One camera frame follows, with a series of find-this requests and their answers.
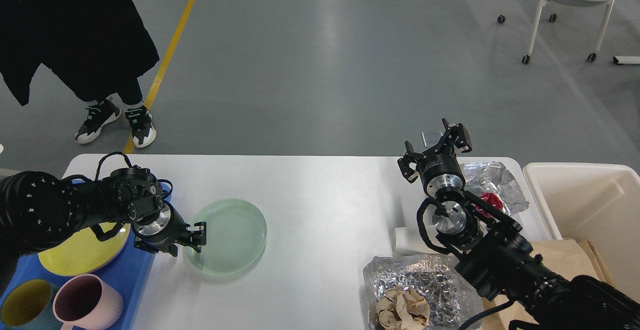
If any person in black coat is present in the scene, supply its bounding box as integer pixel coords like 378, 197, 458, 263
1, 0, 159, 106

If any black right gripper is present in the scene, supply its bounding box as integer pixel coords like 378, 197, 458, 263
397, 118, 473, 197

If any left black white sneaker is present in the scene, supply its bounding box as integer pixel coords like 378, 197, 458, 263
74, 99, 122, 144

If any yellow plate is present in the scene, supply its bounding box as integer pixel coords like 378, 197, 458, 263
38, 224, 131, 277

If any white plastic bin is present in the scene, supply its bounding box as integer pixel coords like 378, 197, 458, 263
523, 163, 640, 301

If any brown paper bag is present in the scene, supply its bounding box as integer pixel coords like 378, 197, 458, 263
481, 238, 617, 330

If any small clear plastic piece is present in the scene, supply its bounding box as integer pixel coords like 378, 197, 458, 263
422, 131, 443, 149

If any teal mug yellow inside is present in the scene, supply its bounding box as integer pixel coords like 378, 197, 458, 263
1, 279, 62, 330

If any crumpled foil sheet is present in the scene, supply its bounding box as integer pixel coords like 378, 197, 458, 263
461, 161, 530, 216
363, 254, 483, 330

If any crumpled foil sheet front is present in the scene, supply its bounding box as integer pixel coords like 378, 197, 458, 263
363, 254, 483, 330

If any crumpled brown paper ball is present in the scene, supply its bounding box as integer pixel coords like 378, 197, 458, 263
375, 286, 431, 330

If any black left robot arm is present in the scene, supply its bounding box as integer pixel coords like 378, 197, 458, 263
0, 156, 207, 292

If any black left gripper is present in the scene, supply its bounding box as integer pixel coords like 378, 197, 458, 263
133, 202, 207, 257

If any right black white sneaker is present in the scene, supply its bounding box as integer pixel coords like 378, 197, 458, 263
125, 105, 158, 149

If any white bar on floor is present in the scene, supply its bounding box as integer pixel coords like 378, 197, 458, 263
612, 55, 640, 66

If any black white sneaker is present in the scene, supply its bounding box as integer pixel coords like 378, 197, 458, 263
125, 105, 158, 149
74, 99, 122, 144

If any light green plate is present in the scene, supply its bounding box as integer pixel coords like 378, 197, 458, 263
185, 198, 268, 277

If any crumpled foil sheet back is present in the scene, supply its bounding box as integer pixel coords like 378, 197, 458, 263
461, 161, 530, 216

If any pink mug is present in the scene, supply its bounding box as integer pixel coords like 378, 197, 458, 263
52, 273, 124, 330

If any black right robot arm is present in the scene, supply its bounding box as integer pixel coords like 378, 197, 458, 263
397, 118, 640, 330

